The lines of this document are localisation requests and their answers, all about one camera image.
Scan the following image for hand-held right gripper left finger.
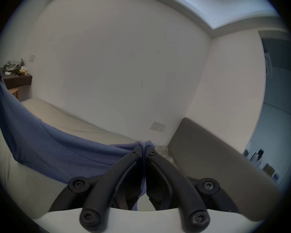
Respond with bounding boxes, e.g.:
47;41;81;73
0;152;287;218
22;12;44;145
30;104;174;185
49;146;143;233

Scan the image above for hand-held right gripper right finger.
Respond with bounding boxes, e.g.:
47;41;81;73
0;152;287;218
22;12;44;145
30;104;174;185
146;146;239;232

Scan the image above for dark blue shirt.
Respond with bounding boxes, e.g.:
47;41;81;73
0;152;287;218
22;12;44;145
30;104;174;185
0;75;156;211

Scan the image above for round wooden stool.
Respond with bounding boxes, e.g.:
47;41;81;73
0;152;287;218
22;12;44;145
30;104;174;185
8;87;20;102

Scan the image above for grey padded headboard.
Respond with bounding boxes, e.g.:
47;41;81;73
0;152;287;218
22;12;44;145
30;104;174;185
168;117;285;221

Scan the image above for bed with beige sheet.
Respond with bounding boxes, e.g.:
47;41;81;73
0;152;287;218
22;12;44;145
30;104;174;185
0;97;177;227

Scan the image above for dark wooden wall shelf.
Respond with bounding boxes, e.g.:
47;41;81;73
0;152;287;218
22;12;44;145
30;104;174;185
0;58;33;90

